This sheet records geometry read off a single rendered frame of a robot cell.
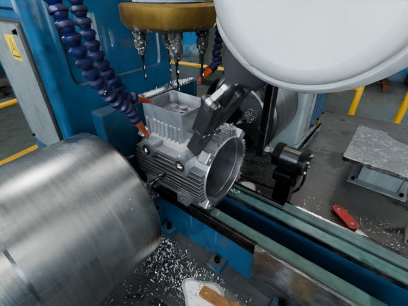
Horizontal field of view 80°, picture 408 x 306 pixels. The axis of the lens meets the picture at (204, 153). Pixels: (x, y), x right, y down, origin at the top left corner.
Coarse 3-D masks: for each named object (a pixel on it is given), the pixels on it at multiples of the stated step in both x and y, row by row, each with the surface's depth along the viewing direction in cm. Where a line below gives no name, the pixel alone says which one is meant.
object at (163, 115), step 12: (168, 96) 60; (180, 96) 60; (192, 96) 57; (144, 108) 55; (156, 108) 52; (168, 108) 56; (180, 108) 55; (192, 108) 59; (156, 120) 54; (168, 120) 52; (180, 120) 49; (192, 120) 52; (156, 132) 56; (168, 132) 53; (180, 132) 51
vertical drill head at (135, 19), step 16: (144, 0) 39; (160, 0) 39; (176, 0) 39; (192, 0) 40; (128, 16) 40; (144, 16) 38; (160, 16) 38; (176, 16) 38; (192, 16) 39; (208, 16) 41; (144, 32) 47; (160, 32) 40; (176, 32) 40; (208, 32) 47; (144, 48) 48; (176, 48) 42; (144, 64) 50; (176, 64) 44; (144, 80) 52; (176, 80) 46
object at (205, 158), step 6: (138, 132) 56; (150, 132) 57; (240, 132) 55; (240, 138) 55; (204, 156) 47; (210, 156) 47; (204, 162) 47; (210, 162) 48; (144, 174) 63; (198, 204) 54; (204, 204) 53; (210, 204) 54
